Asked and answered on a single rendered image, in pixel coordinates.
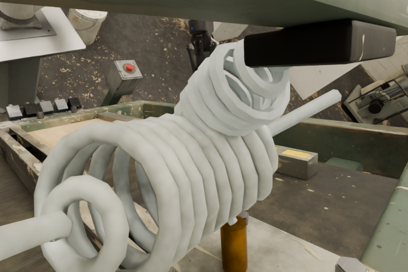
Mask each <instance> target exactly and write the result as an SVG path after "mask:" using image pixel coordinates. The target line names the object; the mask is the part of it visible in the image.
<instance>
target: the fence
mask: <svg viewBox="0 0 408 272"><path fill-rule="evenodd" d="M97 117H98V118H99V119H102V120H106V121H110V122H113V121H115V120H119V121H126V122H128V121H131V120H133V119H138V120H145V119H142V118H137V117H130V116H127V115H121V114H115V113H112V112H103V113H99V114H97ZM275 147H278V148H277V149H276V151H277V154H278V167H277V170H276V172H280V173H283V174H286V175H290V176H293V177H297V178H300V179H304V180H308V179H309V178H310V177H311V176H313V175H314V174H315V173H316V172H317V171H318V153H314V152H308V151H303V150H299V149H293V148H288V147H284V146H278V145H275ZM287 149H289V150H293V151H299V152H304V153H308V154H310V155H309V156H308V157H306V158H301V157H296V156H293V155H287V154H282V153H283V152H284V151H286V150H287Z"/></svg>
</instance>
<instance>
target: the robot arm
mask: <svg viewBox="0 0 408 272"><path fill-rule="evenodd" d="M43 7H45V6H38V5H25V4H12V3H5V2H0V28H1V29H2V30H5V31H6V30H11V29H38V30H41V29H42V27H43V26H42V24H41V23H40V22H39V21H38V18H37V17H36V15H35V12H36V11H38V10H40V9H41V8H43ZM188 26H189V33H190V34H191V43H190V45H188V46H186V49H187V51H188V54H189V59H190V62H191V67H192V72H193V74H194V72H195V71H196V70H198V67H199V66H200V65H201V63H203V61H204V60H205V58H208V57H210V55H211V54H212V53H213V51H214V50H215V49H216V47H217V46H218V45H220V42H217V41H216V40H214V37H213V31H214V21H201V20H193V19H189V21H188Z"/></svg>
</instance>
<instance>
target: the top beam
mask: <svg viewBox="0 0 408 272"><path fill-rule="evenodd" d="M359 261H360V262H361V263H362V264H363V265H364V266H365V267H367V268H368V269H370V270H372V271H374V272H408V162H407V165H406V167H405V168H404V171H403V173H402V174H401V177H400V178H399V180H398V183H397V184H396V186H395V189H394V190H393V192H392V195H391V196H390V199H389V201H388V203H387V205H386V207H385V209H384V211H383V213H382V215H381V217H380V219H379V221H378V223H377V225H376V227H375V229H374V231H373V233H372V235H371V237H370V239H369V241H368V243H367V245H366V247H365V249H364V251H363V253H362V255H361V257H360V259H359Z"/></svg>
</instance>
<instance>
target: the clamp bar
mask: <svg viewBox="0 0 408 272"><path fill-rule="evenodd" d="M395 44H396V30H395V29H393V28H390V27H384V26H381V25H376V24H371V23H367V22H362V21H357V20H354V19H348V18H347V19H340V20H335V21H327V22H320V23H316V24H308V25H300V26H296V27H288V28H283V29H276V30H268V31H263V32H256V33H250V34H248V35H247V36H245V37H244V39H242V40H240V41H238V42H231V43H226V44H221V45H218V46H217V47H216V49H215V50H214V51H213V53H212V54H211V55H210V57H208V58H205V60H204V61H203V63H201V65H200V66H199V67H198V70H196V71H195V72H194V74H193V75H192V76H191V78H190V79H189V80H188V85H187V86H186V87H185V88H184V89H183V90H182V92H181V93H180V101H179V102H178V104H177V105H176V106H175V107H174V115H177V116H180V113H181V112H183V114H184V116H185V117H186V118H187V119H189V120H190V121H191V122H192V123H193V124H194V125H196V126H197V127H198V128H199V129H200V130H201V131H202V132H203V133H204V134H205V133H206V131H208V129H209V128H213V129H215V130H217V131H219V132H221V133H222V134H223V136H224V137H225V138H227V136H246V135H248V134H249V133H250V132H252V131H255V130H256V129H258V128H260V127H261V126H263V125H268V124H270V123H272V122H273V121H275V120H277V119H278V118H280V117H281V115H282V114H283V113H284V111H285V109H286V107H287V104H288V102H289V100H290V81H289V68H291V67H294V66H322V65H338V64H351V63H358V62H362V61H369V60H376V59H380V58H387V57H390V56H392V55H393V54H394V52H395ZM230 56H233V57H230ZM267 67H268V68H269V70H270V71H269V70H268V68H267ZM224 69H227V70H230V71H232V73H234V74H235V75H237V76H238V77H239V79H238V78H236V77H235V76H233V75H231V74H230V73H228V72H227V71H225V70H224ZM270 72H271V73H270ZM271 75H272V76H271ZM239 80H240V81H239ZM247 89H248V90H247ZM226 135H227V136H226ZM52 150H53V149H52V148H50V147H48V146H47V145H46V144H44V143H42V142H41V141H39V140H38V139H36V138H35V137H33V136H31V135H30V134H28V133H27V132H26V131H24V130H22V129H21V128H19V127H17V125H15V124H14V123H12V122H11V121H6V122H2V123H0V153H1V154H2V156H3V157H4V158H5V160H6V161H7V163H8V164H9V165H10V166H11V167H12V169H13V170H14V171H15V173H16V174H17V176H18V177H19V178H20V179H21V181H22V182H23V184H24V185H25V186H26V188H27V189H28V190H29V191H30V193H31V194H32V196H34V192H35V188H36V184H37V181H38V177H39V173H40V171H41V167H42V164H43V162H44V160H45V159H46V158H47V156H48V155H49V154H50V153H51V151H52ZM134 205H135V209H136V212H137V214H138V215H139V216H140V218H141V219H142V221H143V222H144V224H145V225H146V227H147V228H148V230H150V231H152V232H153V233H154V234H156V235H157V231H158V226H157V225H156V224H155V222H154V220H153V219H152V217H151V215H150V214H149V213H148V211H147V210H146V209H144V208H143V207H141V206H140V205H138V204H137V203H135V202H134ZM80 214H81V218H82V221H83V224H84V228H85V230H86V234H87V237H88V238H89V240H90V241H91V243H92V245H93V246H94V247H95V249H96V250H97V252H98V253H99V251H100V250H101V248H102V246H103V243H102V242H101V240H100V238H99V237H98V236H97V234H96V231H95V227H94V224H93V221H92V218H91V215H90V212H89V208H88V205H87V202H86V201H84V200H82V201H80ZM168 272H374V271H372V270H370V269H368V268H367V267H365V266H364V265H363V264H362V263H361V262H360V261H359V260H358V259H356V258H351V257H341V256H338V255H336V254H334V253H331V252H329V251H327V250H325V249H323V248H320V247H318V246H316V245H313V244H312V243H309V242H307V241H305V240H302V239H300V238H298V237H296V236H294V235H291V234H289V233H286V232H285V231H282V230H280V229H278V228H275V227H273V226H271V225H269V224H267V223H265V222H262V221H260V220H257V219H255V218H254V217H251V216H249V215H248V212H246V211H242V212H241V213H240V214H239V215H237V216H236V217H235V218H234V219H233V220H230V221H227V222H226V224H224V225H223V226H222V227H220V228H219V229H218V230H217V231H216V232H213V233H212V234H210V235H209V236H208V237H207V238H206V239H205V240H203V241H202V242H201V243H199V244H198V245H197V246H195V247H194V248H193V249H192V250H191V251H190V252H188V253H187V254H186V255H185V256H184V257H183V258H182V259H180V260H179V261H178V262H177V263H176V264H174V265H173V266H172V267H171V268H170V270H169V271H168Z"/></svg>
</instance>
